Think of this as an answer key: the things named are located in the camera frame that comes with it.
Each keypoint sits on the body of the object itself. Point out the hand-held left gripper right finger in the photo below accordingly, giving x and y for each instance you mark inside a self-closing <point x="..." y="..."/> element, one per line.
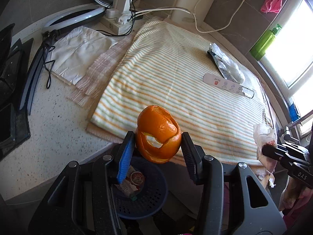
<point x="187" y="149"/>

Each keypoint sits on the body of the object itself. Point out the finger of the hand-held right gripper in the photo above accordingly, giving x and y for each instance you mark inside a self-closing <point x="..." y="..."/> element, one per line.
<point x="294" y="148"/>
<point x="273" y="153"/>

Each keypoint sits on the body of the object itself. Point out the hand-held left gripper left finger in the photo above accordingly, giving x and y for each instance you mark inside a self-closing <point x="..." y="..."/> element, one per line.
<point x="124" y="161"/>

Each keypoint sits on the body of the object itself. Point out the clear plastic bag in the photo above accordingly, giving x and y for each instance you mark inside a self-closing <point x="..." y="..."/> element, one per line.
<point x="265" y="137"/>

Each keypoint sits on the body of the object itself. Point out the round white lid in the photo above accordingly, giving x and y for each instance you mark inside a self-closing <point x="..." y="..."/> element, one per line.
<point x="137" y="177"/>

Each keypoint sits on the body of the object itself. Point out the orange peel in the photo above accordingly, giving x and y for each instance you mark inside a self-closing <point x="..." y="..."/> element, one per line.
<point x="156" y="124"/>

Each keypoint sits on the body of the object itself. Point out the dark blue perforated basket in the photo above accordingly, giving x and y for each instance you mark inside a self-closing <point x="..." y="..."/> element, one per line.
<point x="151" y="200"/>

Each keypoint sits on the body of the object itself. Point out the chrome faucet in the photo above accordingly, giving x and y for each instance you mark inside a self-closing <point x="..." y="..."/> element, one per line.
<point x="299" y="120"/>

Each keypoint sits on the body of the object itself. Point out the peach towel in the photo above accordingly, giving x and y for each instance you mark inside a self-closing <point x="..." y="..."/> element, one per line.
<point x="105" y="135"/>

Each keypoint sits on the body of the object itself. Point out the blue plastic item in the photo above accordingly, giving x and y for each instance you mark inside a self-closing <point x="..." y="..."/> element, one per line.
<point x="294" y="112"/>

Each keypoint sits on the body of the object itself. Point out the striped towel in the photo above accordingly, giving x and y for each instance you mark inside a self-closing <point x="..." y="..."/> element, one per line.
<point x="171" y="78"/>

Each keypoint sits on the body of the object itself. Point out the pink plaid cloth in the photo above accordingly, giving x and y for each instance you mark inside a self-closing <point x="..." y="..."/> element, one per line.
<point x="97" y="73"/>

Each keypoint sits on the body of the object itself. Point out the crumpled plastic wrapper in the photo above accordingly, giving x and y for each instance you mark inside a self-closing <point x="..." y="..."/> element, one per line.
<point x="227" y="64"/>

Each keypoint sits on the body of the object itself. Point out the window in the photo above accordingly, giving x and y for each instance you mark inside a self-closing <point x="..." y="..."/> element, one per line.
<point x="293" y="41"/>

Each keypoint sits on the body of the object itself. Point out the green soap bottle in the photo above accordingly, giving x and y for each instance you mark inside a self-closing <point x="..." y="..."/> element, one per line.
<point x="265" y="42"/>

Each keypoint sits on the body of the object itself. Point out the white cloth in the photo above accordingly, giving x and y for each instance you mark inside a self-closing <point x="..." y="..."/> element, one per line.
<point x="78" y="51"/>

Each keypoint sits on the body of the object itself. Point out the white power strip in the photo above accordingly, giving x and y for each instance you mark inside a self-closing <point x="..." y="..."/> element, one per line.
<point x="115" y="23"/>

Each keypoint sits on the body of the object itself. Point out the pink rag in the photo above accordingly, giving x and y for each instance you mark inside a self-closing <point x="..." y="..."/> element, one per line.
<point x="271" y="3"/>

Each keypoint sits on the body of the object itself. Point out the white charger plug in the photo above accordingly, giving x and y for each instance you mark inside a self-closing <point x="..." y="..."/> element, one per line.
<point x="122" y="3"/>

